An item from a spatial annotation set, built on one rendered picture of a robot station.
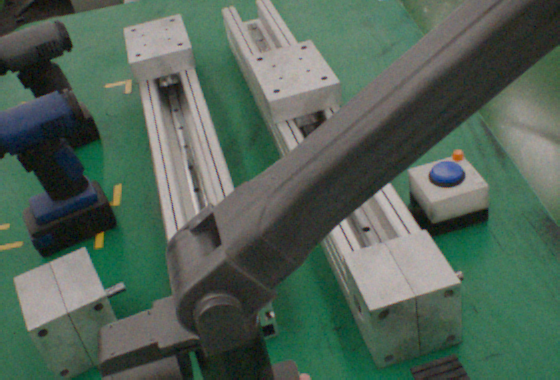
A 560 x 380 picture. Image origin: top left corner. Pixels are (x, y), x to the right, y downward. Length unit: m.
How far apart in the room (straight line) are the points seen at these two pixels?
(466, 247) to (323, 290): 0.19
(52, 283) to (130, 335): 0.33
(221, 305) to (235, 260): 0.03
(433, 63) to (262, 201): 0.15
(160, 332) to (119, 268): 0.47
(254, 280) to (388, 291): 0.28
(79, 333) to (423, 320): 0.39
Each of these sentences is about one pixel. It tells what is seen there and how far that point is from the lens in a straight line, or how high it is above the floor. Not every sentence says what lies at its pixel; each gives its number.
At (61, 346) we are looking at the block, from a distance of 0.87.
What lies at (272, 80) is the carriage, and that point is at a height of 0.90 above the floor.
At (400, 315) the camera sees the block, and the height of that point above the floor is 0.85.
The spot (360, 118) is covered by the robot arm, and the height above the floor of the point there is 1.16.
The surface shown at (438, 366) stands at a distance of 0.77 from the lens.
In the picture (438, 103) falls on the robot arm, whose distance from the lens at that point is 0.48.
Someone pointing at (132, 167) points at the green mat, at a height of 0.78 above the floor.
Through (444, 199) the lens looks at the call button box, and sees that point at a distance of 0.92.
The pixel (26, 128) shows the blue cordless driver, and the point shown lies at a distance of 0.99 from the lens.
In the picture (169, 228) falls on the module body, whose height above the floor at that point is 0.86.
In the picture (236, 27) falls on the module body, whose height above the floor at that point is 0.86.
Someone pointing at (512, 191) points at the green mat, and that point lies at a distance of 1.03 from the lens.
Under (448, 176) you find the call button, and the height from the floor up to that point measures 0.85.
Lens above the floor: 1.42
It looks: 35 degrees down
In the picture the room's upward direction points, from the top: 11 degrees counter-clockwise
